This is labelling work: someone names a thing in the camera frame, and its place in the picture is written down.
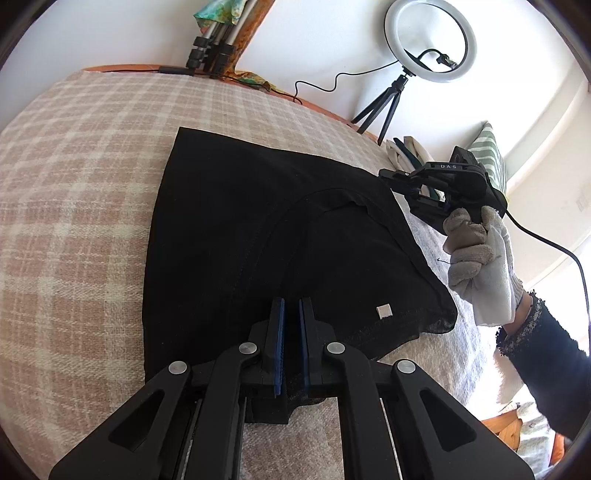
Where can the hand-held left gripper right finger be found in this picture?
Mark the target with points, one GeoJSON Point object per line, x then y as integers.
{"type": "Point", "coordinates": [303, 341]}

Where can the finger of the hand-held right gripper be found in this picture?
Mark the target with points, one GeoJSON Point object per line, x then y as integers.
{"type": "Point", "coordinates": [401, 176]}
{"type": "Point", "coordinates": [427, 199]}

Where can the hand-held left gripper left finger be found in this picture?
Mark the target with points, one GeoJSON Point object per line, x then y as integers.
{"type": "Point", "coordinates": [277, 346]}

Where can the black t-shirt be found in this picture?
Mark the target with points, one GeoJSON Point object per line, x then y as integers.
{"type": "Point", "coordinates": [221, 230]}

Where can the person's right forearm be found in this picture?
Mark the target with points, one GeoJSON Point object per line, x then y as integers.
{"type": "Point", "coordinates": [549, 350]}

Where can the person's right hand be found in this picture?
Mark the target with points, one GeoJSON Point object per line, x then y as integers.
{"type": "Point", "coordinates": [489, 277]}

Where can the green white striped pillow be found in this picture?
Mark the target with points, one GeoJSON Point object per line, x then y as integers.
{"type": "Point", "coordinates": [491, 147]}

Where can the green yellow patterned cloth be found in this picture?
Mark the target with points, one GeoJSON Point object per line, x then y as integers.
{"type": "Point", "coordinates": [251, 79]}

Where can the orange wooden board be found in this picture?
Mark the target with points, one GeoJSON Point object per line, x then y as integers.
{"type": "Point", "coordinates": [251, 27]}

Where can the silver folded tripod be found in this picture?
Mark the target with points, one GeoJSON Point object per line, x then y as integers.
{"type": "Point", "coordinates": [201, 44]}

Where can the pink plaid blanket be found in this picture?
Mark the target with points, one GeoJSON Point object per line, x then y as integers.
{"type": "Point", "coordinates": [69, 207]}

